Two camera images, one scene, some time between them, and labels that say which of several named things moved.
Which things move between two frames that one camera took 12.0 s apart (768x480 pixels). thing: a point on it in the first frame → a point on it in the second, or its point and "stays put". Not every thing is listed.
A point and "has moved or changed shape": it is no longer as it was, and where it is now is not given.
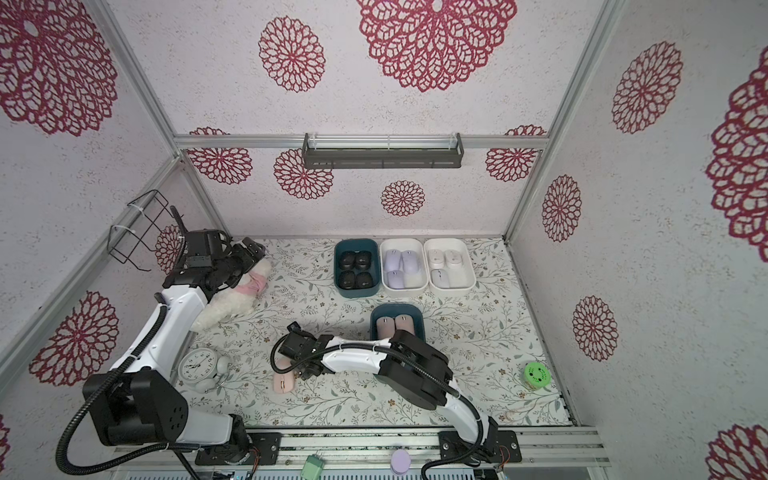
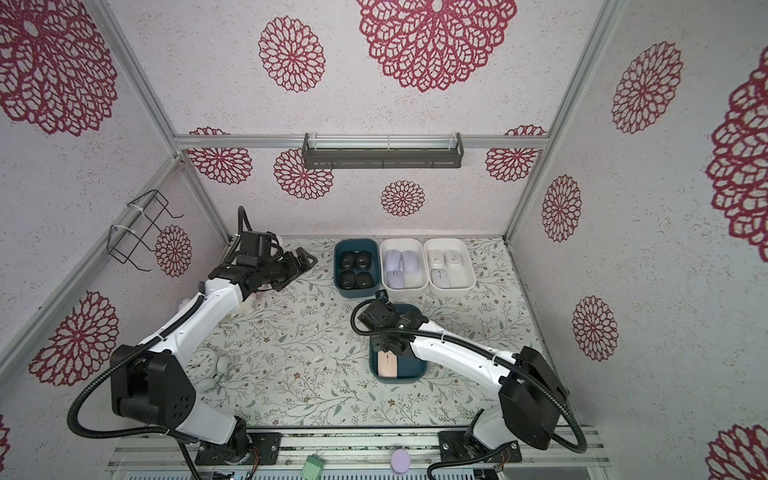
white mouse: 436,258 stays put
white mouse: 440,278 stays put
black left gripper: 248,260 → 292,265
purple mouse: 395,279 stays put
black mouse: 363,280 stays put
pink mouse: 284,382 has moved or changed shape
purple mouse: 392,260 stays put
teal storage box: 358,244 stays put
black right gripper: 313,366 → 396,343
